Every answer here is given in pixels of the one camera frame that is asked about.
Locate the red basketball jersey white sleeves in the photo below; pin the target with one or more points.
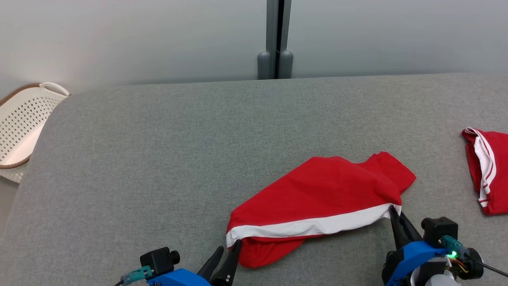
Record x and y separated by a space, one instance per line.
498 171

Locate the right wrist camera blue mount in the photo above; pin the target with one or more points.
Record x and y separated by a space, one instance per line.
412 254

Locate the wrist camera blue mount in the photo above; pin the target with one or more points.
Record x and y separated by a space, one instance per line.
158 260
412 254

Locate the red shorts with white stripe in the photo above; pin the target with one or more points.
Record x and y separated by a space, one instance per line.
317 190

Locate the left wrist camera blue mount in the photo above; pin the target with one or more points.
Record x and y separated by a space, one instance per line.
158 260

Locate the grey partition divider post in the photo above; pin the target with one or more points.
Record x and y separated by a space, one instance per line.
272 39

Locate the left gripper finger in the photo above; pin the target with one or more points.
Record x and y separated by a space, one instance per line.
226 274
210 268

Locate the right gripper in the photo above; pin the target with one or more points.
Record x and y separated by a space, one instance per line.
474 266

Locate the white perforated laundry basket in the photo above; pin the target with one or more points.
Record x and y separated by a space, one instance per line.
20 127

